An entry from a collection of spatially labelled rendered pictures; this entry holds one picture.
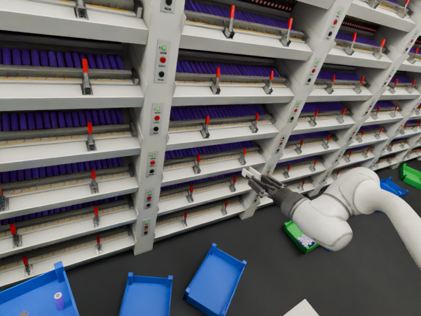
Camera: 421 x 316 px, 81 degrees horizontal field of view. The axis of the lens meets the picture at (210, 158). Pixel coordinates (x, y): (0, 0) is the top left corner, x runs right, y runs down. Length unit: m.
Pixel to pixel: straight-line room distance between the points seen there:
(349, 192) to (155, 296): 0.94
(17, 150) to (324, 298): 1.51
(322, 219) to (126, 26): 0.75
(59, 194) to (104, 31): 0.57
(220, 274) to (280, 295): 0.32
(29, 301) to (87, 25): 0.74
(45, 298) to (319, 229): 0.79
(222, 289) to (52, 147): 0.98
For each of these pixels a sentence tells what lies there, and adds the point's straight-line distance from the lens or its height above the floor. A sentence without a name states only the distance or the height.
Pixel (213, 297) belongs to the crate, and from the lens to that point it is 1.35.
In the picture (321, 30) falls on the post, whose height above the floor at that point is 1.14.
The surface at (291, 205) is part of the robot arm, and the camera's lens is 0.84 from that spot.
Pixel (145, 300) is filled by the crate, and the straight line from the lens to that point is 1.31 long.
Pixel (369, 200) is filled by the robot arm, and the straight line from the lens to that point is 0.82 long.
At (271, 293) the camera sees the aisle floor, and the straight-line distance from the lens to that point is 1.47.
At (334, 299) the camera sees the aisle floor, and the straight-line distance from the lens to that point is 1.64.
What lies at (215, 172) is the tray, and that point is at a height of 0.48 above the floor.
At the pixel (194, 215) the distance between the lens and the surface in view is 1.44.
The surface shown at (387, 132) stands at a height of 0.52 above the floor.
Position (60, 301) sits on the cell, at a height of 0.45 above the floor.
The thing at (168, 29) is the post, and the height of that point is 1.07.
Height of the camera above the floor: 1.20
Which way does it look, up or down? 34 degrees down
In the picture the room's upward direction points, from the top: 15 degrees clockwise
